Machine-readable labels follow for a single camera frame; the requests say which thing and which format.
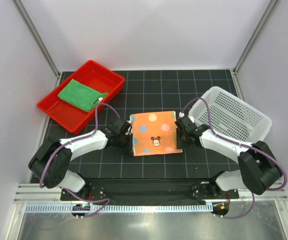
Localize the green towel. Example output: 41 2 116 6
58 79 108 112

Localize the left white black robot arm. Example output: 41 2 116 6
28 118 132 200

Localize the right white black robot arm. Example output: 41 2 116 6
175 115 283 198

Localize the orange beige towel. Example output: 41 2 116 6
130 111 182 157

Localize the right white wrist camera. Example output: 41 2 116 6
179 112 185 118

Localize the white perforated plastic basket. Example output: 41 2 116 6
188 86 272 143

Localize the black grid cutting mat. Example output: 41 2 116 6
31 70 269 180

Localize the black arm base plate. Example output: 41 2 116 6
60 177 240 206

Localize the slotted cable duct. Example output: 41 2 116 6
25 202 213 214

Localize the red plastic tray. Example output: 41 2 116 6
37 60 125 135

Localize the aluminium frame rail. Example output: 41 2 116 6
13 182 64 204

